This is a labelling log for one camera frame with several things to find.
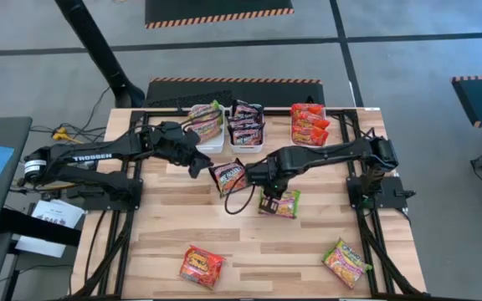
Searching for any white plastic bin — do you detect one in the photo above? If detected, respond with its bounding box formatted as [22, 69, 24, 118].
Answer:
[187, 104, 224, 155]
[228, 103, 267, 155]
[287, 103, 327, 151]

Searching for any green Maruchan noodle pack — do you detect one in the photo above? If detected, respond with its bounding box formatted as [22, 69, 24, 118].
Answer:
[321, 237, 373, 289]
[192, 119, 223, 145]
[187, 99, 224, 122]
[257, 187, 302, 220]

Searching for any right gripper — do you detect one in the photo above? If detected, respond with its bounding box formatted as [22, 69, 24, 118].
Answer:
[247, 150, 295, 197]

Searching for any yellow power plug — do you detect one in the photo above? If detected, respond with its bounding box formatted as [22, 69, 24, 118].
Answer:
[51, 126, 84, 145]

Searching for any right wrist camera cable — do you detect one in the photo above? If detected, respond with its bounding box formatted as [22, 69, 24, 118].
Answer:
[223, 180, 259, 216]

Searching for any black desk leg bar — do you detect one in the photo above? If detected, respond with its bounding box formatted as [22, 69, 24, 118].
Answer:
[0, 207, 83, 248]

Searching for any white printed paper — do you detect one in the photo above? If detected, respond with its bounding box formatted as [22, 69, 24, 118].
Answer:
[30, 199, 86, 230]

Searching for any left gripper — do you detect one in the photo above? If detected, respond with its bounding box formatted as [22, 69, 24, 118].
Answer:
[151, 121, 208, 166]

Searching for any black cable bundle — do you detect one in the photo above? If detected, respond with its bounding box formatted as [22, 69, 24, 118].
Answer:
[356, 208, 428, 298]
[72, 208, 136, 298]

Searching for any white plain paper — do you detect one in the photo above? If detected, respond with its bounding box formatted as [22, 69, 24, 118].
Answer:
[14, 235, 67, 259]

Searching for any black camera stand pole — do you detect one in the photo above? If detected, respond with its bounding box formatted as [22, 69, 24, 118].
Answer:
[54, 0, 146, 109]

